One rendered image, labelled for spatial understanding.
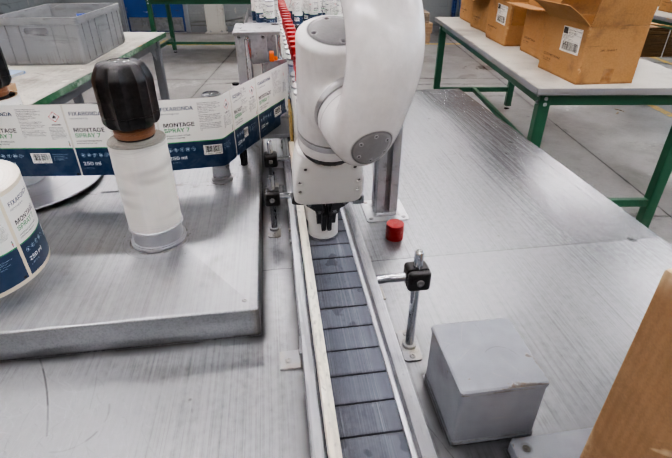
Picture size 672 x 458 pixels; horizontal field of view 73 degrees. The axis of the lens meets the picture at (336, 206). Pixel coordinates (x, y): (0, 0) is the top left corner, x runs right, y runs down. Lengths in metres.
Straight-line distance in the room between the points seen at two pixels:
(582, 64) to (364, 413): 1.98
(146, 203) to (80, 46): 1.93
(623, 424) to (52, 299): 0.70
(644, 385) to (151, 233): 0.66
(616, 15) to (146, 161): 1.99
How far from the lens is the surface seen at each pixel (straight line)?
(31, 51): 2.74
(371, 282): 0.56
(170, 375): 0.67
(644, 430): 0.46
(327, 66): 0.49
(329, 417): 0.49
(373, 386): 0.56
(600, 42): 2.32
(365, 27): 0.43
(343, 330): 0.62
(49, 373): 0.74
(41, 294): 0.79
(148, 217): 0.77
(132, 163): 0.73
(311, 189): 0.64
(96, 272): 0.80
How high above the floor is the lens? 1.32
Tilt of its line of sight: 30 degrees down
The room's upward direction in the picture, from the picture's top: straight up
